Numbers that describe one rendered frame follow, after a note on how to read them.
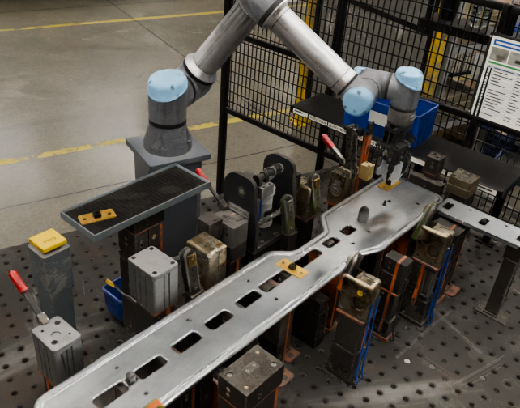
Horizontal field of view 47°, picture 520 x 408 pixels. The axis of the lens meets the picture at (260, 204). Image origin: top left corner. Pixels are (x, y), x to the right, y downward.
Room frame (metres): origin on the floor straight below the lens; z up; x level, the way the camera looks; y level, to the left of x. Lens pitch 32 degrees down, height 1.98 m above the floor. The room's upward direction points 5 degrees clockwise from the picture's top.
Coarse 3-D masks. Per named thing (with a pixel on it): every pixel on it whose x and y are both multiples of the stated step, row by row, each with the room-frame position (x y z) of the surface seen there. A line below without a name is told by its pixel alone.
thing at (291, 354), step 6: (276, 276) 1.25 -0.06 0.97; (282, 276) 1.24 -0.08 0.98; (288, 276) 1.23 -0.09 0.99; (276, 282) 1.25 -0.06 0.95; (288, 330) 1.23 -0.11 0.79; (288, 336) 1.24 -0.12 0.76; (288, 342) 1.24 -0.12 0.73; (288, 348) 1.24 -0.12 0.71; (288, 354) 1.22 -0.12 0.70; (294, 354) 1.23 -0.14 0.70; (288, 360) 1.20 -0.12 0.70
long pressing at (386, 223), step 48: (384, 192) 1.69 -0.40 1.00; (432, 192) 1.72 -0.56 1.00; (384, 240) 1.41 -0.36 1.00; (240, 288) 1.14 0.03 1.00; (288, 288) 1.16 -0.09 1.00; (144, 336) 0.95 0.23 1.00; (240, 336) 0.98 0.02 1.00; (96, 384) 0.81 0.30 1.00; (144, 384) 0.82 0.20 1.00; (192, 384) 0.84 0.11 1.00
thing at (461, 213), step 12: (444, 204) 1.64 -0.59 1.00; (456, 204) 1.65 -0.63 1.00; (444, 216) 1.59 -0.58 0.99; (456, 216) 1.58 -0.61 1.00; (468, 216) 1.58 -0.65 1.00; (480, 216) 1.59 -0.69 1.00; (492, 216) 1.60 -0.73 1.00; (480, 228) 1.52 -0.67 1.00; (492, 228) 1.53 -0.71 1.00; (504, 228) 1.53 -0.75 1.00; (516, 228) 1.54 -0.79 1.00; (504, 240) 1.47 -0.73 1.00; (516, 240) 1.47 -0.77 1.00
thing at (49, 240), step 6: (42, 234) 1.08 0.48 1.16; (48, 234) 1.08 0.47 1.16; (54, 234) 1.09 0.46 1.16; (30, 240) 1.06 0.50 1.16; (36, 240) 1.06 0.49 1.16; (42, 240) 1.06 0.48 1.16; (48, 240) 1.06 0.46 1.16; (54, 240) 1.06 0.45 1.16; (60, 240) 1.06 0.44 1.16; (36, 246) 1.04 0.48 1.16; (42, 246) 1.04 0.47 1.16; (48, 246) 1.04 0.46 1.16; (54, 246) 1.05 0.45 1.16; (42, 252) 1.03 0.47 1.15
